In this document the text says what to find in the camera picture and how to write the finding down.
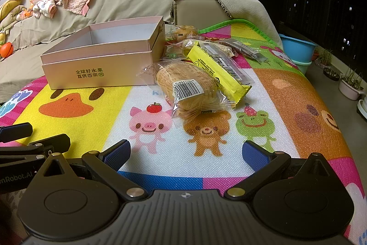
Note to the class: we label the yellow banana plush toy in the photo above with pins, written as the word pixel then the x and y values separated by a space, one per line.
pixel 11 4

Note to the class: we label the small cake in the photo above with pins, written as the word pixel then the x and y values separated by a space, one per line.
pixel 190 45
pixel 185 32

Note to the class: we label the dark plant pot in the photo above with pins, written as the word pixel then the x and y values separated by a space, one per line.
pixel 331 74

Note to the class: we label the pink cardboard box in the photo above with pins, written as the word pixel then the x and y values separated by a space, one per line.
pixel 86 72

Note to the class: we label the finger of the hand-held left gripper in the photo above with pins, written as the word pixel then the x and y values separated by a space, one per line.
pixel 17 131
pixel 54 143

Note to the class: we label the yellow snack packet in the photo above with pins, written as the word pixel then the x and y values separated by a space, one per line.
pixel 233 90

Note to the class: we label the blue plastic basin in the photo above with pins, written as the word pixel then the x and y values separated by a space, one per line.
pixel 298 49

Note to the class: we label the orange ball toy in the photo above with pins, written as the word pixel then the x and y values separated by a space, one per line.
pixel 6 50

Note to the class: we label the small potted plant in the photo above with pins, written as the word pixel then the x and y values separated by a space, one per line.
pixel 324 58

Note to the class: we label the beige covered sofa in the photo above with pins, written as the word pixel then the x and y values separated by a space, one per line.
pixel 129 1

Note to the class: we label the colourful cartoon play mat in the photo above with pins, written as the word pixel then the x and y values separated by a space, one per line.
pixel 109 118

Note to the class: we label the bread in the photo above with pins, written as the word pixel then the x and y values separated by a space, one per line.
pixel 183 90

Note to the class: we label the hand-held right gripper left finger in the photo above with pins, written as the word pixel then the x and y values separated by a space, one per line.
pixel 117 156

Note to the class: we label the grey fringed blanket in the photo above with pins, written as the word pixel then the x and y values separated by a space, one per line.
pixel 243 6

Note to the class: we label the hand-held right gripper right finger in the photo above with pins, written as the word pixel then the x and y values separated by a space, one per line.
pixel 255 154

